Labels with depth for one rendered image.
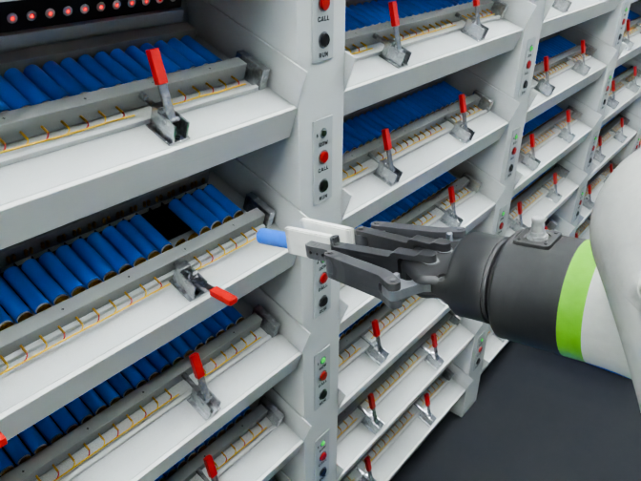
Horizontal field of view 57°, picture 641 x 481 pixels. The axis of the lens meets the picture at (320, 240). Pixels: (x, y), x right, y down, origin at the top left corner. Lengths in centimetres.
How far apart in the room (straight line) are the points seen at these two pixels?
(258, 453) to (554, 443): 104
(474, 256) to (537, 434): 142
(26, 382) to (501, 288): 46
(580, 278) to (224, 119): 42
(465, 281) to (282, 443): 65
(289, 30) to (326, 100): 11
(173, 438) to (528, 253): 54
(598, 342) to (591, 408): 157
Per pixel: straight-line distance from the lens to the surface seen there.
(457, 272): 50
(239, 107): 73
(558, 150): 185
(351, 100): 86
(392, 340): 128
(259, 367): 92
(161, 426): 85
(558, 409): 198
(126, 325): 71
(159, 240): 77
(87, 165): 61
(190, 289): 73
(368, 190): 99
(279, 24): 76
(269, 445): 107
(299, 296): 89
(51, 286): 72
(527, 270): 47
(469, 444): 181
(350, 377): 119
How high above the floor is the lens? 132
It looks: 29 degrees down
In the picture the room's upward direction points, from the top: straight up
